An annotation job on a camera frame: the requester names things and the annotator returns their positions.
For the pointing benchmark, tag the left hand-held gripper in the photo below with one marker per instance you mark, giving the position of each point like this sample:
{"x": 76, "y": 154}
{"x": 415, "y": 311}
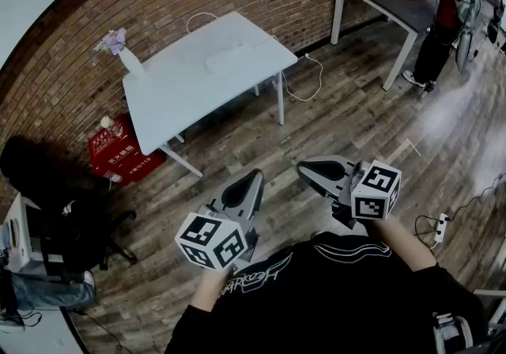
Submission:
{"x": 205, "y": 239}

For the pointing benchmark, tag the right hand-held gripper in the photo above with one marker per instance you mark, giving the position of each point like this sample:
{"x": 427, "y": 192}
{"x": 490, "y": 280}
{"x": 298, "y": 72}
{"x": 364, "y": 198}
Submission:
{"x": 375, "y": 190}

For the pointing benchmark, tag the white power strip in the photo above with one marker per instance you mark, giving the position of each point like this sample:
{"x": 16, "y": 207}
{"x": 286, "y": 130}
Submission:
{"x": 221, "y": 61}

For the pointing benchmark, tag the person's left forearm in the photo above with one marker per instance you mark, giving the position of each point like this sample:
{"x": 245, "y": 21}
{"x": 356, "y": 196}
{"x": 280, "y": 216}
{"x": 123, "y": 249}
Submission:
{"x": 211, "y": 289}

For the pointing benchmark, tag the person's right forearm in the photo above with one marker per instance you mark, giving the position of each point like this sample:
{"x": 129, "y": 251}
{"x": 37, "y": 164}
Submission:
{"x": 403, "y": 245}

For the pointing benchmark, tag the white stick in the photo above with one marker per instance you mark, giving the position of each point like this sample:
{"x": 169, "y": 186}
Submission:
{"x": 414, "y": 148}

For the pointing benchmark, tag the small white extension socket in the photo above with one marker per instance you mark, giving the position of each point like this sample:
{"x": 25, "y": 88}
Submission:
{"x": 441, "y": 228}

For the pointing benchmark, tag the person's black printed shirt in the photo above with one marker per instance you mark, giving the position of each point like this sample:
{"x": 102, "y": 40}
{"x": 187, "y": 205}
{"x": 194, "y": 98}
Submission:
{"x": 324, "y": 297}

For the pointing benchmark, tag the white round object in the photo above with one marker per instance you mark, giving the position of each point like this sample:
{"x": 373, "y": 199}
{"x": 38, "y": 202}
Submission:
{"x": 106, "y": 122}

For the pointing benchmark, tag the white vase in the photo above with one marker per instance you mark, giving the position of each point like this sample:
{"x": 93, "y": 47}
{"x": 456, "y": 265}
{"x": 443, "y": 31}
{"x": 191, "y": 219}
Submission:
{"x": 132, "y": 63}

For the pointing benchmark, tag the black office chair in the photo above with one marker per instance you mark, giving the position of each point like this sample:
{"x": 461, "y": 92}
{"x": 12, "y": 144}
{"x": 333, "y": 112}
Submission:
{"x": 63, "y": 202}

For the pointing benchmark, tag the grey waist device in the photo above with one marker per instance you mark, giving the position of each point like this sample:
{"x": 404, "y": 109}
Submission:
{"x": 450, "y": 334}

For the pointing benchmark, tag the purple artificial flowers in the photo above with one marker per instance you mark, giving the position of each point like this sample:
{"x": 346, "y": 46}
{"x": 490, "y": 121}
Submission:
{"x": 112, "y": 41}

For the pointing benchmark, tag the white cabinet desk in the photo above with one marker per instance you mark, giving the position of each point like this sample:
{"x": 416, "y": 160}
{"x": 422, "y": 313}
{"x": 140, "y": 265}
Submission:
{"x": 27, "y": 234}

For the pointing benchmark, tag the white metal frame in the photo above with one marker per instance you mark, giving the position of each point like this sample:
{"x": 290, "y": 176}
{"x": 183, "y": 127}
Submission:
{"x": 494, "y": 313}

